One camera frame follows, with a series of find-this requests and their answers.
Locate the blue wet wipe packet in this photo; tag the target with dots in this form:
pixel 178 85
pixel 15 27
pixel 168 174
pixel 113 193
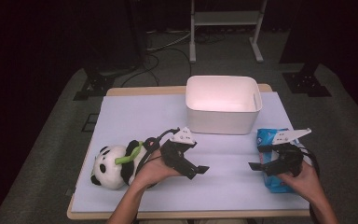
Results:
pixel 276 186

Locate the white plastic bin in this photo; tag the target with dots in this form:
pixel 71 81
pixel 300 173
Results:
pixel 220 93

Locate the wooden table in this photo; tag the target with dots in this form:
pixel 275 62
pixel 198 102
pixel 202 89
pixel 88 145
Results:
pixel 146 90

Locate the panda plush toy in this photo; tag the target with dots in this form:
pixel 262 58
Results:
pixel 112 171

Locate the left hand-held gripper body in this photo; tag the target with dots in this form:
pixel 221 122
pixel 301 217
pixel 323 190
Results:
pixel 172 154

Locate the person's left hand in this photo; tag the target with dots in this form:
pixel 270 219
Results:
pixel 152 171

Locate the person's right hand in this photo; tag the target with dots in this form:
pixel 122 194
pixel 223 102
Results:
pixel 306 183

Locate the white metal stand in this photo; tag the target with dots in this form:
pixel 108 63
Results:
pixel 225 18

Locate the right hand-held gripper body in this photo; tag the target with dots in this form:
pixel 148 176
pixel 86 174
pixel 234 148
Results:
pixel 289 158

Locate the black stand base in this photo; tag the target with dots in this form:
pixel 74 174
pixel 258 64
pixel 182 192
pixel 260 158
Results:
pixel 306 84
pixel 98 84

